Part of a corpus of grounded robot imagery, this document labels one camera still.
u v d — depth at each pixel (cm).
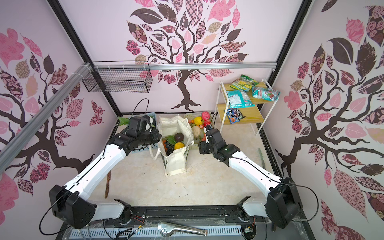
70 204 38
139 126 59
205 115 107
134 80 80
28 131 55
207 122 110
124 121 102
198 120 110
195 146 78
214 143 61
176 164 80
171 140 91
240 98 78
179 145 90
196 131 100
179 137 92
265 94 77
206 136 64
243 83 86
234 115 96
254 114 98
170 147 85
